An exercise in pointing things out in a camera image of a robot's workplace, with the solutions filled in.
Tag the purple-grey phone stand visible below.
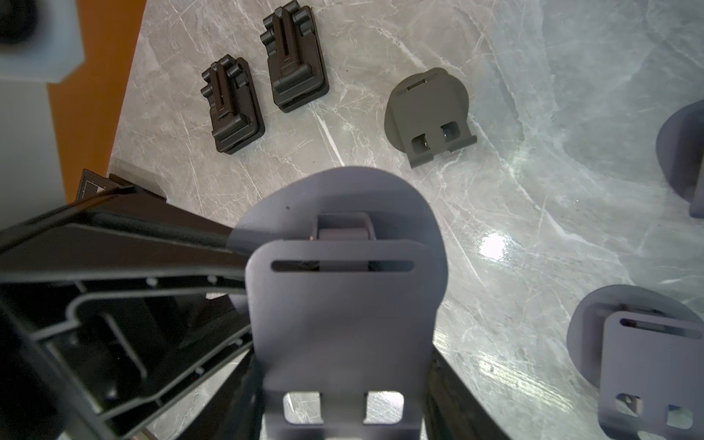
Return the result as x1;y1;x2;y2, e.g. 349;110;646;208
228;167;448;439
566;284;703;439
656;100;703;218

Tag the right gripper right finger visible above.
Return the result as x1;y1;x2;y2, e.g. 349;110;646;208
423;348;510;440

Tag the black phone stand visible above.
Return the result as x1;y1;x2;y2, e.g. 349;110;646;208
260;1;329;113
201;54;266;155

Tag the dark grey round phone stand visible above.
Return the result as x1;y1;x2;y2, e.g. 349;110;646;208
384;68;478;169

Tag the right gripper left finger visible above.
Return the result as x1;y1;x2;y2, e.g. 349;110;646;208
1;192;252;439

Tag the black phone stand left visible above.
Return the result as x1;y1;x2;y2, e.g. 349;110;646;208
201;54;266;155

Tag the black phone stand right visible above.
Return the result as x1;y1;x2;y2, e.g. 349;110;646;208
260;1;329;113

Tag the black white checkerboard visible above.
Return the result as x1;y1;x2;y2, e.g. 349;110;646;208
74;169;167;202

